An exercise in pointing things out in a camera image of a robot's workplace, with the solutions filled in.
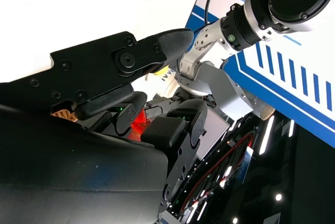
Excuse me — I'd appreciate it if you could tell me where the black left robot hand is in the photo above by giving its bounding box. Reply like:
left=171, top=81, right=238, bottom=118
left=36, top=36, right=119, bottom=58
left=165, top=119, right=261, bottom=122
left=145, top=92, right=210, bottom=114

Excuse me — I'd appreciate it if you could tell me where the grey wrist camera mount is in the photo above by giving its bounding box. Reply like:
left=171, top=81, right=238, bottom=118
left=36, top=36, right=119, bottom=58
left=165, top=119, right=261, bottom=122
left=198, top=61, right=254, bottom=121

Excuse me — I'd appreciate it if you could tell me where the thin red cable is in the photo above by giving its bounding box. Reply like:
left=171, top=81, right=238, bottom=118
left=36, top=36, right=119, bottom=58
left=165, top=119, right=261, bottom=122
left=180, top=132, right=255, bottom=214

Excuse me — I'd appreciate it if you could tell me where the yellow-green pear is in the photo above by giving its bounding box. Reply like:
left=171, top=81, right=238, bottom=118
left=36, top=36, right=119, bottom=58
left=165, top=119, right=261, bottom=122
left=153, top=66, right=169, bottom=76

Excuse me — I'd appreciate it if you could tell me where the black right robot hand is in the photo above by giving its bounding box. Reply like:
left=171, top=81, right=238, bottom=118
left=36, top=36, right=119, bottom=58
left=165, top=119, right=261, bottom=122
left=0, top=28, right=208, bottom=224

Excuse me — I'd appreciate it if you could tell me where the wicker basket with red handle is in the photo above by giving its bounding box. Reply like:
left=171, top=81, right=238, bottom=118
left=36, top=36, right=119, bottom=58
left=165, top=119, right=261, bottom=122
left=51, top=108, right=153, bottom=141

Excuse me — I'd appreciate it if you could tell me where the blue striped white panel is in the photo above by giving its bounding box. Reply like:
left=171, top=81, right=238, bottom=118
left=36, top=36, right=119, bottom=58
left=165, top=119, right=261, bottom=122
left=184, top=0, right=335, bottom=149

